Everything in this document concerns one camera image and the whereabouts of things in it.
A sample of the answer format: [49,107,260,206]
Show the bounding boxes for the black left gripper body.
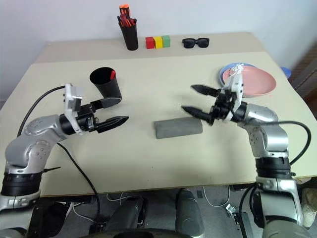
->
[75,102,102,134]

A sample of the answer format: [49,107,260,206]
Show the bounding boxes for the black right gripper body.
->
[209,87,236,126]

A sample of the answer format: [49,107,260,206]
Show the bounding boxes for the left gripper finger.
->
[90,97,122,111]
[95,115,130,135]

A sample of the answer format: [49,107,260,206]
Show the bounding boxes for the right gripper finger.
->
[182,106,213,124]
[190,84,220,97]

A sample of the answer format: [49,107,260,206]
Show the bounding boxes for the grey glasses case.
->
[154,117,204,140]

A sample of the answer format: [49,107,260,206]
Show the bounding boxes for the pink plate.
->
[222,66,277,98]

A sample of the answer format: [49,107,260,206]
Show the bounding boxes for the black plastic cup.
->
[89,66,122,100]

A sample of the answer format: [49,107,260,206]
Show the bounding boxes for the black tool holder cup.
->
[120,24,139,52]

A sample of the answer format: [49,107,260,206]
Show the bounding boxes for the red and orange markers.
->
[118,3,131,22]

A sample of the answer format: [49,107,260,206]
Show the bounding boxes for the blue plate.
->
[218,62,258,85]

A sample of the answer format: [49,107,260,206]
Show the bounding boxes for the black sunglasses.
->
[182,37,210,50]

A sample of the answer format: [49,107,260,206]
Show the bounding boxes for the dark rounded shape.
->
[106,197,147,235]
[175,189,206,234]

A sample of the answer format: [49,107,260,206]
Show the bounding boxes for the grey plug adapter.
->
[225,204,238,217]

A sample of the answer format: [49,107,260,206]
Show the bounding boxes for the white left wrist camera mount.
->
[63,83,86,135]

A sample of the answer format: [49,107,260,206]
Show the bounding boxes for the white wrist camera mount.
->
[63,83,86,135]
[224,63,245,122]

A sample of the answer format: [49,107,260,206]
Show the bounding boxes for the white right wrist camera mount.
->
[224,63,245,122]

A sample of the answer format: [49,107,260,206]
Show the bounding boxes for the white floor cable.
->
[66,193,133,224]
[203,185,231,208]

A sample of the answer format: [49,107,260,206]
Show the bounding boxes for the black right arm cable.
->
[239,120,312,238]

